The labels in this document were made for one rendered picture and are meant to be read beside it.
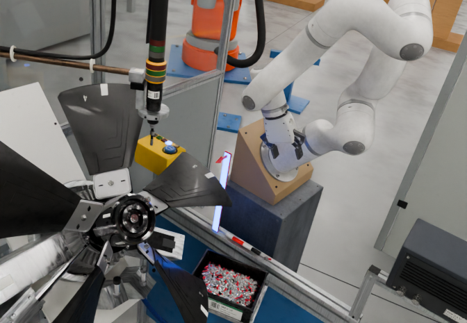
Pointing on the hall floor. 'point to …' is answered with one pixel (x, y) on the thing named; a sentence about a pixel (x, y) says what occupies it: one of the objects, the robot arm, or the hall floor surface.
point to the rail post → (142, 301)
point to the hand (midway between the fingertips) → (287, 155)
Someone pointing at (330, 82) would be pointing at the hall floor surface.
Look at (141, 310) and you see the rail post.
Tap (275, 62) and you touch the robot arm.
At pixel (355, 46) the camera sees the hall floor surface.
